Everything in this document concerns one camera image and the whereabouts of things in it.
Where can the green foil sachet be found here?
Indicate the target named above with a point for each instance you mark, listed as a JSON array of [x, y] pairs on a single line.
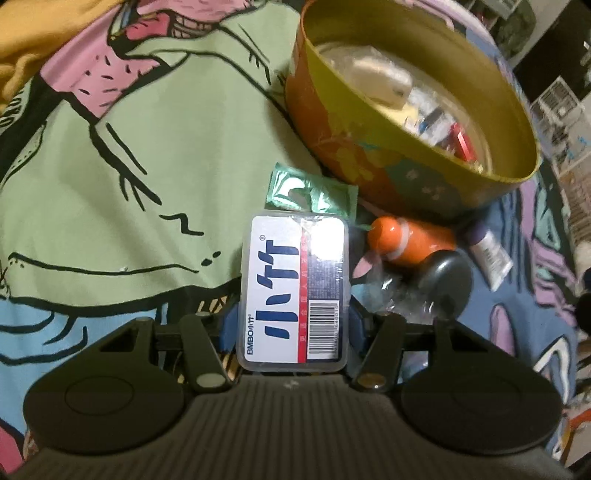
[[292, 189]]

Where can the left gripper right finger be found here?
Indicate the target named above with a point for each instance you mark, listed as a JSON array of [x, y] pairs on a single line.
[[379, 370]]

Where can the white tube purple cap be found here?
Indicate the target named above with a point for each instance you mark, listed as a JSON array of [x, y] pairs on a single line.
[[489, 254]]

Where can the white soap packet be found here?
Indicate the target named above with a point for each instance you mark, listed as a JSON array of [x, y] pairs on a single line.
[[381, 80]]

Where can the yellow fleece blanket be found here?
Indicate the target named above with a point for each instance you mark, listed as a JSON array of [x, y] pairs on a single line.
[[32, 31]]

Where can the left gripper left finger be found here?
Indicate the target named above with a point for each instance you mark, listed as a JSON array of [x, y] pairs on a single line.
[[203, 369]]

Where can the round gold tin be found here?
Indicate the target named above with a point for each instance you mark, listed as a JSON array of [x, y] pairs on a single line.
[[400, 159]]

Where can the green jacket hanging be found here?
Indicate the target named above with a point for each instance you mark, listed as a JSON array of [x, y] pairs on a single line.
[[512, 34]]

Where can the orange tube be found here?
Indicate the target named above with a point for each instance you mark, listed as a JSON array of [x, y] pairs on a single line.
[[406, 242]]

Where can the white wire pet cage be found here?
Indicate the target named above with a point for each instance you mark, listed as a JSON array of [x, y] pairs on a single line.
[[563, 124]]

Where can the red clear lighter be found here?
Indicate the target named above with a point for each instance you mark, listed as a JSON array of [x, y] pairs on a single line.
[[461, 145]]

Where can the white blue plastic box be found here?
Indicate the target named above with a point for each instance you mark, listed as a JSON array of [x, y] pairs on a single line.
[[294, 303]]

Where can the black round case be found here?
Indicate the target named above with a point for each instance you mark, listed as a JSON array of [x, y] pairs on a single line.
[[445, 282]]

